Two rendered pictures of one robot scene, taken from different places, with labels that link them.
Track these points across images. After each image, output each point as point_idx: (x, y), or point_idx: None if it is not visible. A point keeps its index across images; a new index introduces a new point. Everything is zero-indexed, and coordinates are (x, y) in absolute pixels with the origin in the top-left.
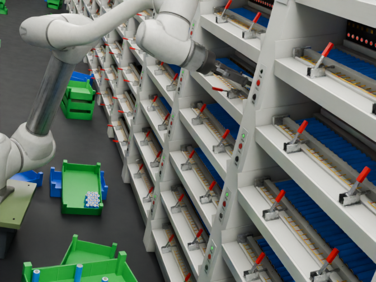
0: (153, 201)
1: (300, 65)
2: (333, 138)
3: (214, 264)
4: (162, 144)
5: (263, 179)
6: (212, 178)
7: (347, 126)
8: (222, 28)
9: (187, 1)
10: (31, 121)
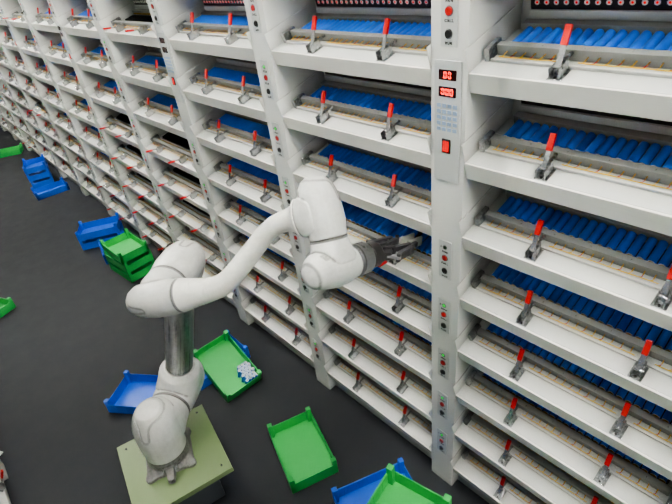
0: (315, 348)
1: (498, 239)
2: (550, 286)
3: (452, 410)
4: (296, 295)
5: (476, 330)
6: (386, 321)
7: None
8: (345, 193)
9: (338, 217)
10: (173, 366)
